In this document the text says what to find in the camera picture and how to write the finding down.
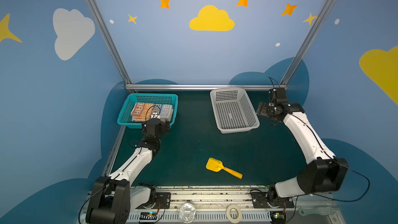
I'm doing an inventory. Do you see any teal plastic basket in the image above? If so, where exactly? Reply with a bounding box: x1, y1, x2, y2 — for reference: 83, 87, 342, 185
117, 93, 178, 129

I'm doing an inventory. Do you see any grey plastic basket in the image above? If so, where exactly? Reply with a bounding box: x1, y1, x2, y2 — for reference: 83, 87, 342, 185
210, 88, 260, 134

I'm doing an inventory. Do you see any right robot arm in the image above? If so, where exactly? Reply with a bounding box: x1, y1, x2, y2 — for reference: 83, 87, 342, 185
257, 102, 348, 198

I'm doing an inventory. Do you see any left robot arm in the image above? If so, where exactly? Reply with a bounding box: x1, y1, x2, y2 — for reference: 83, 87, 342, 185
85, 118, 170, 224

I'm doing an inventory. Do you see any yellow toy shovel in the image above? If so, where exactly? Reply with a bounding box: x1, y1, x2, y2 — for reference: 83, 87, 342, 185
206, 158, 243, 179

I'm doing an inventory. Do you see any left circuit board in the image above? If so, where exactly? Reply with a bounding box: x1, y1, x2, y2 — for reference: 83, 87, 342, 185
138, 212, 160, 223

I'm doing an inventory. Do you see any circuit board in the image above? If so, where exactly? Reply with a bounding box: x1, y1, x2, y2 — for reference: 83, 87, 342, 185
270, 212, 287, 224
138, 212, 160, 223

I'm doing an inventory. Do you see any clear round lid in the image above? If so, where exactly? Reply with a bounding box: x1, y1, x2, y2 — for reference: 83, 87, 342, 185
179, 203, 196, 224

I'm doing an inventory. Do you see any right circuit board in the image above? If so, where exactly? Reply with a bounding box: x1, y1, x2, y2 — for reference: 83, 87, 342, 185
270, 212, 287, 224

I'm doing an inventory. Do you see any grey-green brush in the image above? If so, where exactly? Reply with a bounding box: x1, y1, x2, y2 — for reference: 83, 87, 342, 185
298, 206, 335, 216

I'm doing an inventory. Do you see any white tape roll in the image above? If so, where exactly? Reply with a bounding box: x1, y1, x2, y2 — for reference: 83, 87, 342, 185
226, 204, 243, 224

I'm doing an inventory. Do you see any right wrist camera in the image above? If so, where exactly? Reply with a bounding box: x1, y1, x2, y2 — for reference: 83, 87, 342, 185
269, 87, 289, 105

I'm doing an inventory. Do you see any aluminium frame back rail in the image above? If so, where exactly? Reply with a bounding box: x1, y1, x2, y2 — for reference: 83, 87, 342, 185
125, 84, 288, 91

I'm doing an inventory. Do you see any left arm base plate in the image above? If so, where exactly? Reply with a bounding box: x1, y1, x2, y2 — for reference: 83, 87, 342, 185
137, 192, 171, 209

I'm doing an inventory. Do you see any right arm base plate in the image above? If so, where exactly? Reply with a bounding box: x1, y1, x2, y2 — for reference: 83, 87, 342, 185
249, 189, 295, 208

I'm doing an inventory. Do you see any aluminium front rail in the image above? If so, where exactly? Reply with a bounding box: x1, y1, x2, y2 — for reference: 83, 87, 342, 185
125, 185, 345, 224

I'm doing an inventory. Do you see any aluminium frame right post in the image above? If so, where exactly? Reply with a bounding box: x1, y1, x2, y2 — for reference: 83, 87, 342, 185
279, 0, 337, 88

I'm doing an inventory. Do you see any aluminium frame post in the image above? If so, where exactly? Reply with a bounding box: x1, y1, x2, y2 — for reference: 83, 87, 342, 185
85, 0, 136, 93
279, 0, 337, 88

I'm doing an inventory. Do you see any aluminium frame left post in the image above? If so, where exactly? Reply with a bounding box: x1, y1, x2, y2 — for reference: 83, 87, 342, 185
85, 0, 136, 93

